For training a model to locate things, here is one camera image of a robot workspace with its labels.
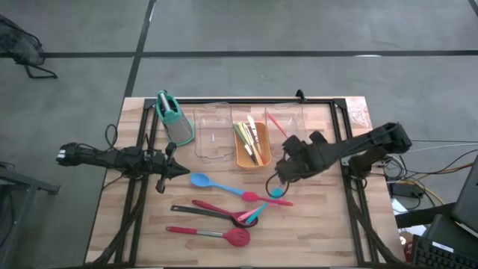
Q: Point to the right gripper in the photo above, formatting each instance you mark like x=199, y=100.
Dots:
x=306, y=158

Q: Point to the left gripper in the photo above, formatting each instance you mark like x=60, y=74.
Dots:
x=161, y=168

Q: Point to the blue silicone spoon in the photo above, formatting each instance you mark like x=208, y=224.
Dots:
x=199, y=180

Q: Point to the dark red silicone spoon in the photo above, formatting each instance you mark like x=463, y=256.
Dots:
x=205, y=205

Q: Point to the teal silicone spatula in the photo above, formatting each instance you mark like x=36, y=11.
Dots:
x=257, y=213

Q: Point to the pink silicone spatula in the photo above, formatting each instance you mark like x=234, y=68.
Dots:
x=244, y=215

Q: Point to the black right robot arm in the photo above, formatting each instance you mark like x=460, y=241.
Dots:
x=366, y=143

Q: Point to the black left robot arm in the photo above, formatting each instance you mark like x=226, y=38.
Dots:
x=97, y=157

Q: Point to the clear plastic bin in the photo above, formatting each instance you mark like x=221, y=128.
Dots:
x=213, y=123
x=295, y=116

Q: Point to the orange plastic bin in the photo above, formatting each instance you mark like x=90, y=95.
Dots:
x=244, y=164

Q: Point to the black clamp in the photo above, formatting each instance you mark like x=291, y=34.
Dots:
x=300, y=95

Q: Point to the clear plastic bag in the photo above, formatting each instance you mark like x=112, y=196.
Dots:
x=358, y=112

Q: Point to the black power brick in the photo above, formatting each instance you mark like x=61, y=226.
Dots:
x=407, y=189

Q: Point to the black beam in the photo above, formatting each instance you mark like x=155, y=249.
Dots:
x=422, y=216

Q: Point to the grey metal stand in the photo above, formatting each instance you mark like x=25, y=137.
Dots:
x=22, y=179

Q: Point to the black keyboard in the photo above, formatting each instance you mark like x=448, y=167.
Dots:
x=440, y=256

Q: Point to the dark laptop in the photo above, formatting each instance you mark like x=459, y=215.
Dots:
x=468, y=198

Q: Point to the black mesh chair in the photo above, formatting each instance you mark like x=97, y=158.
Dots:
x=18, y=45

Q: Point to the silver frame bracket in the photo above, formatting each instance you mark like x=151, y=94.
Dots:
x=345, y=161

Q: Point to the black aluminium frame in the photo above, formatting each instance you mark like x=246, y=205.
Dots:
x=242, y=101

